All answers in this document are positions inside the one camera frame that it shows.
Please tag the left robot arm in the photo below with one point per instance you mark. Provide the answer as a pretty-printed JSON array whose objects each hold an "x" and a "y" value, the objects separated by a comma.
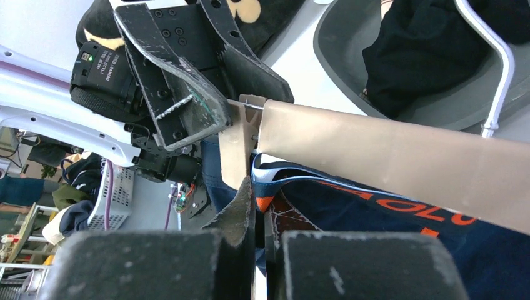
[{"x": 140, "y": 108}]

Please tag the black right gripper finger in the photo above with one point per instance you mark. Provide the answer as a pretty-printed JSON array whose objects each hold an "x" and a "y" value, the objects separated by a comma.
[
  {"x": 184, "y": 106},
  {"x": 304, "y": 262},
  {"x": 241, "y": 71},
  {"x": 214, "y": 262}
]

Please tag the perforated white metal box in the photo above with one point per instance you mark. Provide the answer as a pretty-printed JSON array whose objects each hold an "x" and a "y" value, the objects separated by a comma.
[{"x": 121, "y": 200}]

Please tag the grey plastic basin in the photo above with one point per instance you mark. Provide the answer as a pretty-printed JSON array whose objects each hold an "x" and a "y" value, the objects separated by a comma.
[{"x": 347, "y": 27}]

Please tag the navy orange underwear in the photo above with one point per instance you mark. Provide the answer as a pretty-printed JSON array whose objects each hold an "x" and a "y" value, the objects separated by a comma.
[{"x": 493, "y": 262}]

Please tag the black underwear white waistband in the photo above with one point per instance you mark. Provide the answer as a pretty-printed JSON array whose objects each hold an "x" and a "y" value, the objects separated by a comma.
[{"x": 423, "y": 47}]

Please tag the wooden clip hanger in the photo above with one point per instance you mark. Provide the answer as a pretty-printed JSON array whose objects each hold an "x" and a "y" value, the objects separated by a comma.
[
  {"x": 486, "y": 93},
  {"x": 482, "y": 177}
]

